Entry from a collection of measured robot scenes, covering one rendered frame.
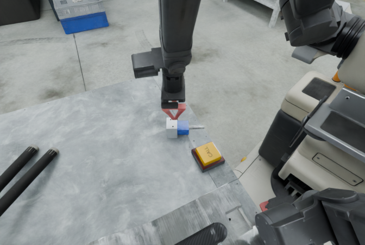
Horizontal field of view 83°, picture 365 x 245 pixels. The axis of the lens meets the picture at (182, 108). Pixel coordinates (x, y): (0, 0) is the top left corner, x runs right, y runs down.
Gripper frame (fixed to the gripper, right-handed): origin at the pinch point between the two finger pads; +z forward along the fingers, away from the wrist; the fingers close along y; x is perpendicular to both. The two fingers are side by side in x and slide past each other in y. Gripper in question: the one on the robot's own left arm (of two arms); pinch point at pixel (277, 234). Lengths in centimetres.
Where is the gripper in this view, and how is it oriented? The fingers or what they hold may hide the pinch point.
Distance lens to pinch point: 61.1
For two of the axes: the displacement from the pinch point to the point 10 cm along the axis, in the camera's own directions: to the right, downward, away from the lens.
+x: 9.5, -2.1, 2.2
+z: -0.2, 6.8, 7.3
